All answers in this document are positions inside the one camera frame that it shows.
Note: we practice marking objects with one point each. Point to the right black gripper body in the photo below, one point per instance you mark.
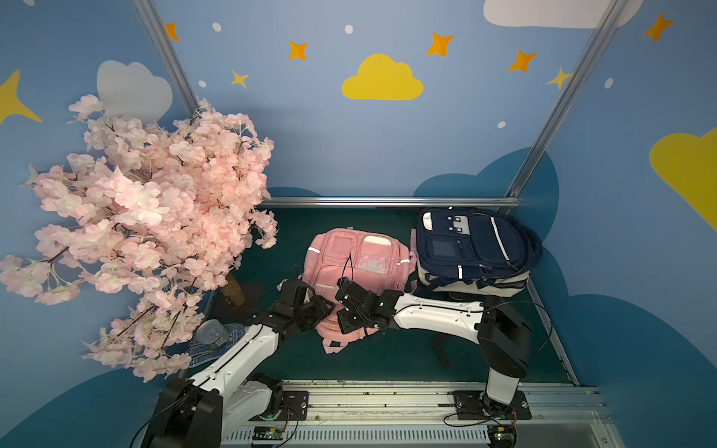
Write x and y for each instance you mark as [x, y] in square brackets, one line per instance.
[349, 300]

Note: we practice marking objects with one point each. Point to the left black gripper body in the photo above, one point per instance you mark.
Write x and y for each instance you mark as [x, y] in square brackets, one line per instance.
[313, 308]

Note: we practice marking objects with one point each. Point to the pink backpack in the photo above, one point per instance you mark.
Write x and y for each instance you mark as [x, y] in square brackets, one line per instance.
[375, 261]

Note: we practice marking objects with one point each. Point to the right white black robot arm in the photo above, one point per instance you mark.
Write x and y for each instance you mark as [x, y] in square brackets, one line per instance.
[504, 336]

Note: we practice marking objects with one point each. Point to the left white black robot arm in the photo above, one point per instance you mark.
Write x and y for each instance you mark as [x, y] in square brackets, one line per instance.
[200, 411]

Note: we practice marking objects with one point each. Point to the navy blue backpack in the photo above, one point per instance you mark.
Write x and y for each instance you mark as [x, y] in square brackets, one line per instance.
[474, 251]

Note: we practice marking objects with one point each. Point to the blue patterned cloth item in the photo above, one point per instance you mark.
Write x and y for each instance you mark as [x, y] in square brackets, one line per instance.
[201, 354]

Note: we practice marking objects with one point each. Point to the left green circuit board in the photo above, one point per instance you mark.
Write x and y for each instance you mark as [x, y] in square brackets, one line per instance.
[268, 435]

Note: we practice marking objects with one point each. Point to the green circuit board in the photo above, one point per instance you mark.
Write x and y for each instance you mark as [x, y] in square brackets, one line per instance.
[501, 437]
[268, 435]

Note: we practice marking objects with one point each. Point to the rear horizontal aluminium bar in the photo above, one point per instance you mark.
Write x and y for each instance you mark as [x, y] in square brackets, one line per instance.
[374, 202]

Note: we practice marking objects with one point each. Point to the pink cherry blossom tree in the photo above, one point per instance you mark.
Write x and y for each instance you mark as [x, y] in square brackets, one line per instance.
[165, 214]

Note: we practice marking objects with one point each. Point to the right green circuit board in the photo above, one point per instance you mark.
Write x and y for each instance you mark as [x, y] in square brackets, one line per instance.
[501, 437]

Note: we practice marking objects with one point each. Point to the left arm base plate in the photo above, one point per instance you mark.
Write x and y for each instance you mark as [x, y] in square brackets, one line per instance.
[292, 406]

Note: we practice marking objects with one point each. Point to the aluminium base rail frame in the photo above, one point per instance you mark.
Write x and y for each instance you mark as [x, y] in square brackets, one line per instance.
[431, 403]

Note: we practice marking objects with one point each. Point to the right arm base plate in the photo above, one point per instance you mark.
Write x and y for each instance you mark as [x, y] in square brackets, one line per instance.
[475, 405]

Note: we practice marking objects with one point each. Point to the right side floor rail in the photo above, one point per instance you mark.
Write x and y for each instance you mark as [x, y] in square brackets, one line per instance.
[552, 335]

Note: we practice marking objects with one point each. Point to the left aluminium frame post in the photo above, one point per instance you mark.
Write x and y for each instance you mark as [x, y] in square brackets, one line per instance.
[151, 18]

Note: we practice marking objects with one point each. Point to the aluminium frame post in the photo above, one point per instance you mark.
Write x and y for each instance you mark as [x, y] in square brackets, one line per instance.
[151, 18]
[596, 46]

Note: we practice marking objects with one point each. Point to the right aluminium frame post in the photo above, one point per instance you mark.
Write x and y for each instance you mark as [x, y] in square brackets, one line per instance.
[596, 46]

